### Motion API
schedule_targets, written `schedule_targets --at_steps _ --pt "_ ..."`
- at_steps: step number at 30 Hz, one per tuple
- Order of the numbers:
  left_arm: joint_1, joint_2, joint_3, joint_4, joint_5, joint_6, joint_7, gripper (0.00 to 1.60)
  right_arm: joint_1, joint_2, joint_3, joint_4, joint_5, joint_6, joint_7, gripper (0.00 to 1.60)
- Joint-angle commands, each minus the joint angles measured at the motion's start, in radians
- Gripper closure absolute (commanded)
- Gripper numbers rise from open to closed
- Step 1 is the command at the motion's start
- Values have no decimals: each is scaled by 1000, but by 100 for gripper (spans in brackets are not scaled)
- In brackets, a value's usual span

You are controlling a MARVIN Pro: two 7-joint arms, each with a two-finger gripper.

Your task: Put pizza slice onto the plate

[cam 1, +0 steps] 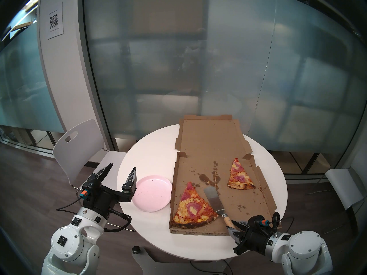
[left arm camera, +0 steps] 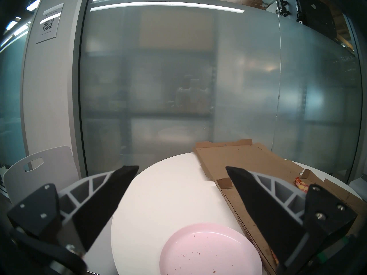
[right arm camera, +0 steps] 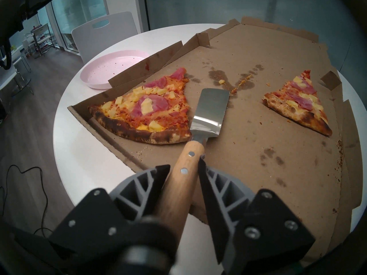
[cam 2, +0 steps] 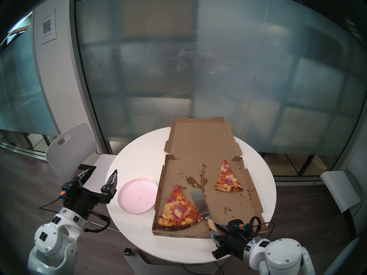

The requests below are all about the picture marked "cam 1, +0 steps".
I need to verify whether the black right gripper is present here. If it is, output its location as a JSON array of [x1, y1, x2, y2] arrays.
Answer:
[[227, 219, 273, 255]]

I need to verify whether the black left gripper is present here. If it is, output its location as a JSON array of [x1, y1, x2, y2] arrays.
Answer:
[[83, 163, 137, 220]]

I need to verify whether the metal spatula with wooden handle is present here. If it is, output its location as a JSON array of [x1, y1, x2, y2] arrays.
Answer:
[[204, 186, 240, 232]]

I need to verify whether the large ham pineapple pizza slice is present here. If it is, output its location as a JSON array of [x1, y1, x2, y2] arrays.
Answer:
[[171, 182, 219, 229]]

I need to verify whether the pink plastic plate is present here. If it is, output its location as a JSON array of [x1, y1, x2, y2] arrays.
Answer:
[[132, 175, 173, 213]]

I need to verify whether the small ham pineapple pizza slice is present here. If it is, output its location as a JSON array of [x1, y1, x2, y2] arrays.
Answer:
[[227, 158, 256, 190]]

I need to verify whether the open brown cardboard pizza box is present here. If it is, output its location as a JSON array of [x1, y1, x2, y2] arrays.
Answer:
[[169, 115, 282, 236]]

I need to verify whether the white plastic chair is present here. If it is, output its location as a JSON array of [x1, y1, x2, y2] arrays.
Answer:
[[308, 167, 366, 235]]

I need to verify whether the white QR code paper sign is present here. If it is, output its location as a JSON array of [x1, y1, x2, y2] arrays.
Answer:
[[47, 2, 64, 40]]

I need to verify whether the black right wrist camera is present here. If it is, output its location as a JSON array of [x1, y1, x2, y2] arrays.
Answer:
[[249, 216, 271, 229]]

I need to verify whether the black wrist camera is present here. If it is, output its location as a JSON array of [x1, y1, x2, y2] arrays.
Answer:
[[249, 216, 271, 229], [80, 178, 102, 200]]

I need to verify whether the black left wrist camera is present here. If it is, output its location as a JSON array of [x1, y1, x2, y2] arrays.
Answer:
[[80, 178, 102, 200]]

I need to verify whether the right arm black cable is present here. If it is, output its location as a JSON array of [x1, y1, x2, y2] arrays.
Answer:
[[272, 212, 295, 233]]

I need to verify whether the left arm thick black cable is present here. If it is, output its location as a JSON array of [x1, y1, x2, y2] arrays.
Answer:
[[105, 210, 132, 233]]

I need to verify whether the white chair with handle hole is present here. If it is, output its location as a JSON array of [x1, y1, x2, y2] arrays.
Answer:
[[52, 119, 135, 232]]

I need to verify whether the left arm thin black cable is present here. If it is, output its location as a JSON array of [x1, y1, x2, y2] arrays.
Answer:
[[56, 198, 83, 212]]

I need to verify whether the black metal shelf frame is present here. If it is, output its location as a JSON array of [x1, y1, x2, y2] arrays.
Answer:
[[32, 130, 59, 149], [288, 152, 321, 174]]

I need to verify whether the grey metal base plate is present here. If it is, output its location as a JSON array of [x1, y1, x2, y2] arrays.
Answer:
[[133, 249, 233, 275]]

